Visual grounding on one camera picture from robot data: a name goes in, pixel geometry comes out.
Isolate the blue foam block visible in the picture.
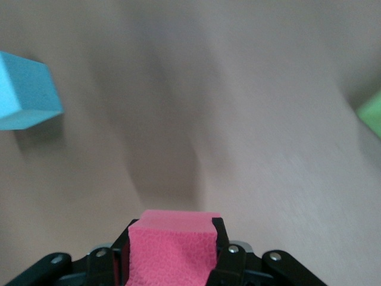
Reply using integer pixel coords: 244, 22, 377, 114
0, 50, 65, 131

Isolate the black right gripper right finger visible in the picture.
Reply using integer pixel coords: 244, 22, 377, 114
208, 217, 325, 286

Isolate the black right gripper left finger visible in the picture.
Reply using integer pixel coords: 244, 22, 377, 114
0, 219, 141, 286

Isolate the red foam block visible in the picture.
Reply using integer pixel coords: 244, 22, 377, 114
127, 209, 221, 286

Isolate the brown paper table cover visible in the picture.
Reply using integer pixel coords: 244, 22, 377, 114
0, 0, 381, 286

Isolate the green foam block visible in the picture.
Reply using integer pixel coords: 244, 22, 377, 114
355, 90, 381, 135

